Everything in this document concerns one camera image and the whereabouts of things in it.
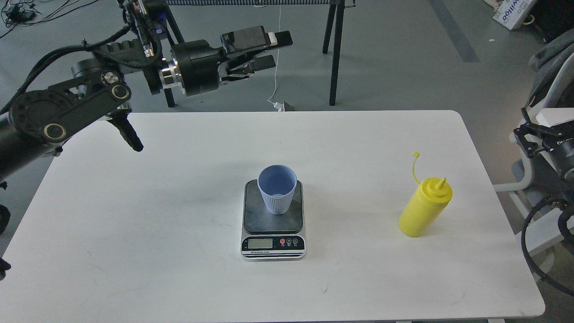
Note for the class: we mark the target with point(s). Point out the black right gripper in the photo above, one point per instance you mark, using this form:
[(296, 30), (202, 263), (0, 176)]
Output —
[(557, 141)]

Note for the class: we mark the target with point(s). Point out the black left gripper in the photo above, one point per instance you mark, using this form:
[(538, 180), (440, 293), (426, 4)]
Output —
[(198, 62)]

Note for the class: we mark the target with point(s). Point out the blue ribbed plastic cup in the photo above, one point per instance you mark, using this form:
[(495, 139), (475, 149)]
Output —
[(277, 184)]

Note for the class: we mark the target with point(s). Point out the yellow squeeze bottle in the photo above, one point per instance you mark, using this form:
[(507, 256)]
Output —
[(430, 198)]

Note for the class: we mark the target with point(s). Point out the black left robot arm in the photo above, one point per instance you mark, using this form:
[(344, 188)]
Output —
[(38, 123)]

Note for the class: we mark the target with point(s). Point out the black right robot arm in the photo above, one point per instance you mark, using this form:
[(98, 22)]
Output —
[(565, 205)]

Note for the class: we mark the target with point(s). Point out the digital kitchen scale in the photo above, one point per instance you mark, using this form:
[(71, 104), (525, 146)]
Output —
[(269, 237)]

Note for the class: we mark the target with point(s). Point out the white office chair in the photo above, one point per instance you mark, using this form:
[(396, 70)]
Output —
[(543, 191)]

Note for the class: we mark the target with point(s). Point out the white cardboard box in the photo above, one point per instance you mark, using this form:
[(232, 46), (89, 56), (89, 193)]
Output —
[(512, 13)]

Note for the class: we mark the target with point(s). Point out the black metal table frame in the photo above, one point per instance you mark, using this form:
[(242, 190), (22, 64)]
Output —
[(157, 32)]

